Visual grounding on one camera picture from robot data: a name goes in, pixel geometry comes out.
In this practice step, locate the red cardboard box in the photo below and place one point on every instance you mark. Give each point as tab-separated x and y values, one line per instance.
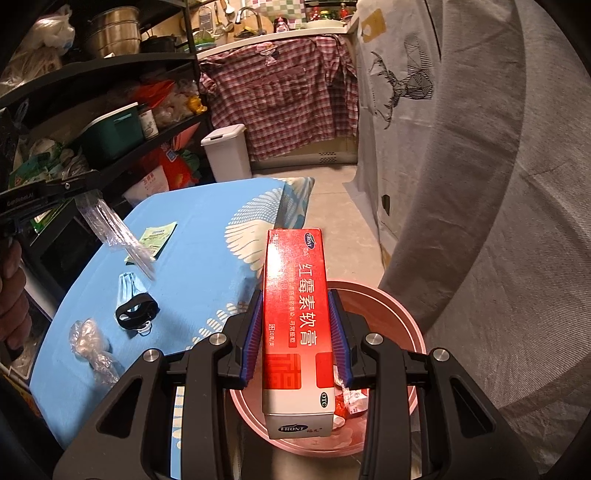
295	323

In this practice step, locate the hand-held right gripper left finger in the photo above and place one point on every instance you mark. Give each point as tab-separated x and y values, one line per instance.
251	344

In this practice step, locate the red printed bag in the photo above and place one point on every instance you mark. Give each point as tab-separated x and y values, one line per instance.
180	170

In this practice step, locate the white bag with red print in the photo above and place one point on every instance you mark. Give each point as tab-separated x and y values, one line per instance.
150	184

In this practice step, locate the red plaid shirt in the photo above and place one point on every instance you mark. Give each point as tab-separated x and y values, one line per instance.
281	97

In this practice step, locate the white pedal trash bin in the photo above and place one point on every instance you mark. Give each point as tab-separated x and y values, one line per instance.
226	152

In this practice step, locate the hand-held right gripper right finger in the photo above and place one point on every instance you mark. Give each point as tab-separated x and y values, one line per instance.
340	344

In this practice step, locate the crumpled clear plastic film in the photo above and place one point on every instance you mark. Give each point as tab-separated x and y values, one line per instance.
90	344

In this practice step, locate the metal faucet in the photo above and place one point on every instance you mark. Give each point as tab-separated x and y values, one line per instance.
244	14

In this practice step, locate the black shelf rack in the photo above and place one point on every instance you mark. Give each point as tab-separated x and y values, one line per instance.
115	62

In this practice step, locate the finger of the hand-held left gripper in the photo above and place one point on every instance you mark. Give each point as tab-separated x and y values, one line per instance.
69	187

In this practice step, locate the clear plastic wrapper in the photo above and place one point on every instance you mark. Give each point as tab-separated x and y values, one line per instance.
115	230

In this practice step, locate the white crumpled shopping bag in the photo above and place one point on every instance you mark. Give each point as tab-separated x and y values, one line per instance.
53	27

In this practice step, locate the black cooking pot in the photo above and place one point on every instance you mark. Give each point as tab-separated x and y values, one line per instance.
159	44

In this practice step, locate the yellow packet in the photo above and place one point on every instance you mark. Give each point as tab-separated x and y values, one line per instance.
198	105

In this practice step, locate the person's left hand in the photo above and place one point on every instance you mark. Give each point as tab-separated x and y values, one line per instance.
14	295

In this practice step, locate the green container with white lid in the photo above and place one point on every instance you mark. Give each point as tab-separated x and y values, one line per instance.
115	131

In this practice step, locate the spice jar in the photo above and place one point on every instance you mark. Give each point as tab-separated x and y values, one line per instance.
148	123

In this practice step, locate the blue patterned tablecloth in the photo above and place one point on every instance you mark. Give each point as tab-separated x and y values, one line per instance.
198	258

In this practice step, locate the red white wrapper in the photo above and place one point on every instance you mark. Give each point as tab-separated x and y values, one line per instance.
358	399

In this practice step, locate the green white flat packet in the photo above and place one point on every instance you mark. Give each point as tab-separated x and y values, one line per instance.
159	235

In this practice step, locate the grey deer-print cloth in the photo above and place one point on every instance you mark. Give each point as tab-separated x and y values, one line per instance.
461	184

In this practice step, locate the stainless steel pot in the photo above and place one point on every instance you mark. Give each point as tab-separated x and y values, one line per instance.
113	32

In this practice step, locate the green printed food bag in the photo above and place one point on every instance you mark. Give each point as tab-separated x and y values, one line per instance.
34	161

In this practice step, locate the blue face mask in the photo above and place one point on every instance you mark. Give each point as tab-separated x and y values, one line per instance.
129	286

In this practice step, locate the pink plastic basin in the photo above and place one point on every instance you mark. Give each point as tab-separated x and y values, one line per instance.
397	318

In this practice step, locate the red orange packet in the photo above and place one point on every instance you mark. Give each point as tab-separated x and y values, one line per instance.
154	92

